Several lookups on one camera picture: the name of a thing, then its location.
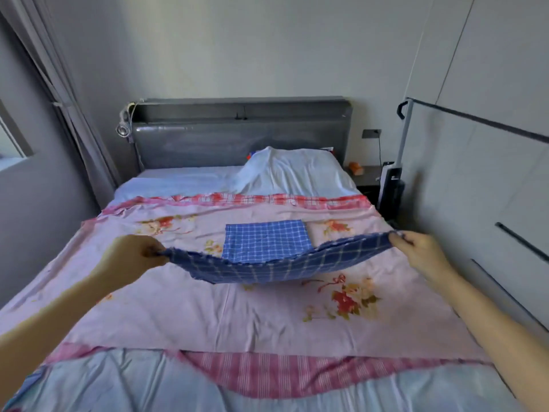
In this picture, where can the person's left hand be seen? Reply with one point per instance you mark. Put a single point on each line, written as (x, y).
(129, 260)

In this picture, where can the person's right hand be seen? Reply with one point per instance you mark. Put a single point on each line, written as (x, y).
(425, 253)

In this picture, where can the blue checked cloth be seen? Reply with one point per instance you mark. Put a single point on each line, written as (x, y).
(266, 244)

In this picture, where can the person's left forearm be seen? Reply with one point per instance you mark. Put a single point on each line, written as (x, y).
(47, 326)

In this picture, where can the person's right forearm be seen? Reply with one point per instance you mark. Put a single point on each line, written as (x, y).
(506, 339)

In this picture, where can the small orange object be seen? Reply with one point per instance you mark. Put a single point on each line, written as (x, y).
(355, 168)

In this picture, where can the black white standing device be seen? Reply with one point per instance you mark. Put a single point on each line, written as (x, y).
(390, 189)

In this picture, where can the dark nightstand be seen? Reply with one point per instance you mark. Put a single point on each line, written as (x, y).
(370, 189)

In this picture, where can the white bed sheet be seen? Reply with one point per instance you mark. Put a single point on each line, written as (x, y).
(111, 386)

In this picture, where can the clip-on bed lamp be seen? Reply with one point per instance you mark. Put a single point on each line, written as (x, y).
(125, 126)

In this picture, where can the white pillow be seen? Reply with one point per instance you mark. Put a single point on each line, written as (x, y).
(292, 171)

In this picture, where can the red blue cloth item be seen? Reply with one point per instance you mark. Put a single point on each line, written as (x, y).
(250, 155)

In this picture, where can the white framed window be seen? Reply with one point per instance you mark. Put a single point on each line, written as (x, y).
(13, 141)

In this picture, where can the grey padded headboard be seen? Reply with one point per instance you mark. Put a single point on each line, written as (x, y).
(240, 133)

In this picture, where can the grey curtain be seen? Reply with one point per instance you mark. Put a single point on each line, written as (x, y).
(60, 98)

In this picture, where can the white wardrobe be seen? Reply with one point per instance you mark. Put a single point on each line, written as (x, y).
(489, 64)

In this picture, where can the dark wall socket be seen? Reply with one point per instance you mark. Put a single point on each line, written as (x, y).
(371, 134)

